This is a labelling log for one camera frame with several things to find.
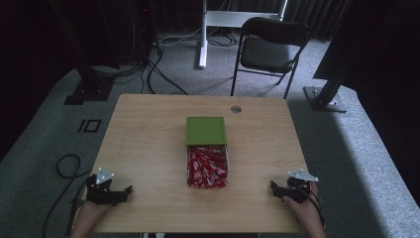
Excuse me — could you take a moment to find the black metal stand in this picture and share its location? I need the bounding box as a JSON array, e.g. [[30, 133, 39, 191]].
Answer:
[[302, 56, 352, 114], [49, 0, 116, 106]]

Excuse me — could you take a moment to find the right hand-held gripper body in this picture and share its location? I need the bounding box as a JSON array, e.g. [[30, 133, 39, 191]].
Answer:
[[280, 168, 320, 204]]

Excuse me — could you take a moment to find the green box lid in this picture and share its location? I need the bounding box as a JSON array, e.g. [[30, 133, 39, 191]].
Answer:
[[184, 116, 229, 147]]

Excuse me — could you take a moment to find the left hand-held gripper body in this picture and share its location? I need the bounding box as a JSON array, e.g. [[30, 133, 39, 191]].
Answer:
[[86, 167, 117, 206]]

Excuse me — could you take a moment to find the bundle of floor cables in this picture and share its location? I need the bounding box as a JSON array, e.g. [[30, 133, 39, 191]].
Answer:
[[92, 29, 240, 97]]

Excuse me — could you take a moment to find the black folding chair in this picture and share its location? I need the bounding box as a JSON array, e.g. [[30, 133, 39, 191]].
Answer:
[[230, 16, 312, 100]]

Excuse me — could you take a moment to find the white open box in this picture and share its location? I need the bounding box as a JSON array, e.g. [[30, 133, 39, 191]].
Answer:
[[185, 144, 230, 189]]

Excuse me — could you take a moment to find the white desk frame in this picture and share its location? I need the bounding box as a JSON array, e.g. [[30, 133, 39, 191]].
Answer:
[[197, 0, 289, 69]]

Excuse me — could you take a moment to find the pile of red snack packets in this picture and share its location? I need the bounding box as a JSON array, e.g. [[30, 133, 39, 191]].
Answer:
[[186, 145, 229, 190]]

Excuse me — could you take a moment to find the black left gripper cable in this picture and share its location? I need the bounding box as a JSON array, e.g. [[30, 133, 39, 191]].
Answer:
[[64, 179, 92, 237]]

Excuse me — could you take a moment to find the person's right hand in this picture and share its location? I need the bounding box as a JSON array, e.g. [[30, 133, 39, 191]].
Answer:
[[282, 181, 320, 229]]

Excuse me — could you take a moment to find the dark curtain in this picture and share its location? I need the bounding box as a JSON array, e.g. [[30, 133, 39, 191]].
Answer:
[[155, 0, 354, 42]]

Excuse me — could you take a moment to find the black looped floor cable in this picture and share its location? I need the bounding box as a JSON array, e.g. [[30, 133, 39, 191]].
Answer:
[[41, 154, 93, 238]]

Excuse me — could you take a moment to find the person's left hand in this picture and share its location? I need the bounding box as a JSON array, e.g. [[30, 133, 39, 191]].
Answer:
[[77, 199, 114, 229]]

